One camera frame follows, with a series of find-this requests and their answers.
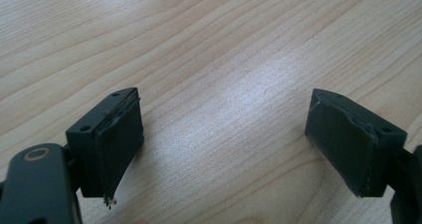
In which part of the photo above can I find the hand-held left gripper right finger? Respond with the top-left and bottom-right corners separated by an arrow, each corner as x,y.
304,88 -> 408,198

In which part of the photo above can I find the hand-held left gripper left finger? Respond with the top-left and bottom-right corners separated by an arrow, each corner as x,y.
65,87 -> 145,210

